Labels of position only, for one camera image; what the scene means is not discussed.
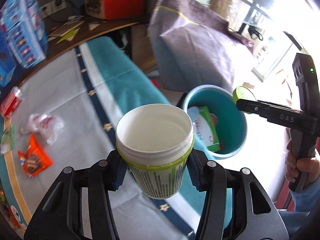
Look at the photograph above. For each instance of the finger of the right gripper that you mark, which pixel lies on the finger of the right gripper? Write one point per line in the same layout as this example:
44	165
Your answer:
261	108

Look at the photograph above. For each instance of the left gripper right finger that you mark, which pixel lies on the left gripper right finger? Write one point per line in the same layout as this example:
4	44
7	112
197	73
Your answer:
236	206

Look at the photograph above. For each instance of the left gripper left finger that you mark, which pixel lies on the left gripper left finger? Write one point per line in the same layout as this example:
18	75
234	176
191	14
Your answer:
59	214

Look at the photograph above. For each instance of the green jar lid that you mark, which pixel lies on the green jar lid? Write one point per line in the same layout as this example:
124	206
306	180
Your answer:
242	92

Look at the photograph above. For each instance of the white green medicine box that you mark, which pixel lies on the white green medicine box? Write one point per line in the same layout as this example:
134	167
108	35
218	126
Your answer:
204	124

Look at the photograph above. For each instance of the green clear snack wrapper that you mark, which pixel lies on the green clear snack wrapper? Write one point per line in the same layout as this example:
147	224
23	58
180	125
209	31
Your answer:
7	139

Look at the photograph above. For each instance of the white green supplement jar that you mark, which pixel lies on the white green supplement jar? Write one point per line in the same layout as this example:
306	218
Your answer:
155	140

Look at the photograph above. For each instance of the red cola can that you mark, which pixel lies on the red cola can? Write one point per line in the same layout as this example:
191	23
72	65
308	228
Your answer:
11	102

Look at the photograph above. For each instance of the teal trash bin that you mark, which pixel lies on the teal trash bin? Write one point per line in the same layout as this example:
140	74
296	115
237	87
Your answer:
231	127

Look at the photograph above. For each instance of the person's right hand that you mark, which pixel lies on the person's right hand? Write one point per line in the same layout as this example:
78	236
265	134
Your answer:
293	166

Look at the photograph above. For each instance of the orange snack packet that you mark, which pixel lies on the orange snack packet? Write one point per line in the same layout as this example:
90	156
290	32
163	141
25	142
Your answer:
35	160

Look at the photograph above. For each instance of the crumpled clear plastic wrapper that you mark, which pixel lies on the crumpled clear plastic wrapper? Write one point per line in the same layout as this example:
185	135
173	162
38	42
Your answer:
48	126

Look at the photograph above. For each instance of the purple woven bag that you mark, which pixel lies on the purple woven bag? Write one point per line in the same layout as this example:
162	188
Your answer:
193	46

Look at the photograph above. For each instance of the blue toy truck box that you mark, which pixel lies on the blue toy truck box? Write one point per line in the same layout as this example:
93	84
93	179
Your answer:
23	38

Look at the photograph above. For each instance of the dark wooden tv cabinet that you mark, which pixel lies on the dark wooden tv cabinet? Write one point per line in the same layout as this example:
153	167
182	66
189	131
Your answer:
83	35

